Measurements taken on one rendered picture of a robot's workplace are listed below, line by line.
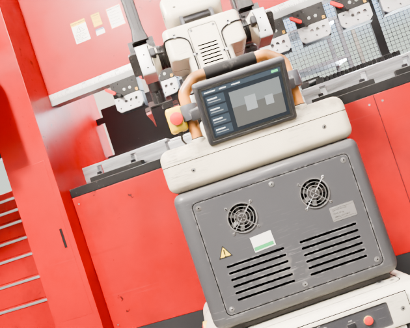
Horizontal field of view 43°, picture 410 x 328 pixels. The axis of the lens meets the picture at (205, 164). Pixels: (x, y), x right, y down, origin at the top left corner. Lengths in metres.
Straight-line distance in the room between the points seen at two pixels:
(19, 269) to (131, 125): 1.09
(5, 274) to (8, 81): 1.17
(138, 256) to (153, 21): 1.21
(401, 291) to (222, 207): 0.51
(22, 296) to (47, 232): 0.68
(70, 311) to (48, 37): 1.44
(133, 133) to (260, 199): 1.99
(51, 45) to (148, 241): 1.18
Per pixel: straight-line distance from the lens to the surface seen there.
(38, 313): 3.31
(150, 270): 2.69
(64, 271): 2.76
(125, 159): 2.79
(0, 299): 3.41
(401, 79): 2.53
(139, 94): 2.75
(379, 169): 2.50
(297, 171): 1.45
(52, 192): 2.72
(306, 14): 2.67
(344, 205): 1.48
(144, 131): 3.31
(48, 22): 3.03
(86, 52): 2.90
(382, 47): 3.43
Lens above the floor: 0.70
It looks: 2 degrees up
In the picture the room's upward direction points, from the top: 18 degrees counter-clockwise
